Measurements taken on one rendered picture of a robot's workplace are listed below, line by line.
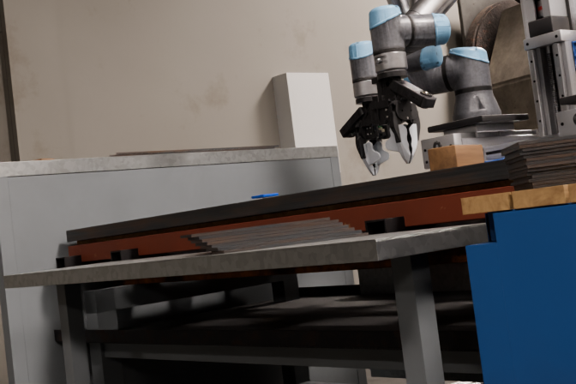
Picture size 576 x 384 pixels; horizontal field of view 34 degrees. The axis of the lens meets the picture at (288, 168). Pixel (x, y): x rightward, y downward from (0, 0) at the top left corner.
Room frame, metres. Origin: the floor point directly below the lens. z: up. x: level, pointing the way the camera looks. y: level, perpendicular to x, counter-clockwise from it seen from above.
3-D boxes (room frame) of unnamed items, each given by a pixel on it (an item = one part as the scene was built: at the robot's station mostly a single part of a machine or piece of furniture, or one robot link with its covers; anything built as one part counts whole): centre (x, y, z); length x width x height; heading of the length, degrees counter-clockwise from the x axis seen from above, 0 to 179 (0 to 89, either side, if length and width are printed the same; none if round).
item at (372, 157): (2.55, -0.23, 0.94); 0.06 x 0.03 x 0.09; 42
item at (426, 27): (2.21, -0.35, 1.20); 0.11 x 0.11 x 0.08; 20
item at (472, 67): (2.93, -0.60, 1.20); 0.13 x 0.12 x 0.14; 60
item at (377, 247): (1.83, 0.19, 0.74); 1.20 x 0.26 x 0.03; 42
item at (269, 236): (1.72, 0.09, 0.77); 0.45 x 0.20 x 0.04; 42
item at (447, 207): (2.06, 0.08, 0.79); 1.56 x 0.09 x 0.06; 42
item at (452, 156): (1.84, -0.33, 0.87); 0.12 x 0.06 x 0.05; 143
